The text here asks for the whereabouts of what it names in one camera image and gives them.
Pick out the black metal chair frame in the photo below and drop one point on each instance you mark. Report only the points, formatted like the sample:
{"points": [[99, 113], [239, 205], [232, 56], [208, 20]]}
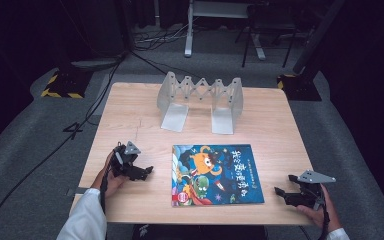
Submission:
{"points": [[270, 23]]}

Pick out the grey tape strip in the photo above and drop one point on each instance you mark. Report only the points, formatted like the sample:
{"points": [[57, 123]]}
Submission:
{"points": [[80, 191]]}

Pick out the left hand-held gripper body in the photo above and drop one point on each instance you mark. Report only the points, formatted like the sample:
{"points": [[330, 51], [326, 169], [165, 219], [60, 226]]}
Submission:
{"points": [[121, 165]]}

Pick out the grey expandable metal book rack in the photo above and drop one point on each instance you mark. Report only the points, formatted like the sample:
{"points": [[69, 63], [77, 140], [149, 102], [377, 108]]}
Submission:
{"points": [[221, 120]]}

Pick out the white metal desk frame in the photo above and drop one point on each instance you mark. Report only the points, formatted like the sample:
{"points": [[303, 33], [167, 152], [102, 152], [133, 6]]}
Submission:
{"points": [[189, 36]]}

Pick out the black yellow striped stand base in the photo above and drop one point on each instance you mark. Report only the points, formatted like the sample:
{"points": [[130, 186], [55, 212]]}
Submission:
{"points": [[65, 85], [300, 88]]}

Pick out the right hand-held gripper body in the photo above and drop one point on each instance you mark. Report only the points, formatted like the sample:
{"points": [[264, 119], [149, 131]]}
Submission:
{"points": [[308, 196]]}

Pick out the slanted black stand post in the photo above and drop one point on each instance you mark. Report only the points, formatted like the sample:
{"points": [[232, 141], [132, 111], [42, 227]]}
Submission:
{"points": [[316, 36]]}

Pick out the person's dark clothing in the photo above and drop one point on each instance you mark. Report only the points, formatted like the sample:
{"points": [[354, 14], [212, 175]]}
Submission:
{"points": [[196, 232]]}

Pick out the blue cartoon picture book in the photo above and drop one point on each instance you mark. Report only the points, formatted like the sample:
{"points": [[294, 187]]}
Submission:
{"points": [[226, 180]]}

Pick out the person's left hand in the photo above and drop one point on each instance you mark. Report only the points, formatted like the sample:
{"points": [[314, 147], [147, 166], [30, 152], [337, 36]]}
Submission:
{"points": [[108, 181]]}

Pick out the person's right hand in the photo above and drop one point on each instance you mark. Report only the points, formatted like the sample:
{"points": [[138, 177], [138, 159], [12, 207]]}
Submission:
{"points": [[328, 215]]}

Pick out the grey flat base plate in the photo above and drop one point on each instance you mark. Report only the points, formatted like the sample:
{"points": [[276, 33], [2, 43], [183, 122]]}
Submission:
{"points": [[96, 63]]}

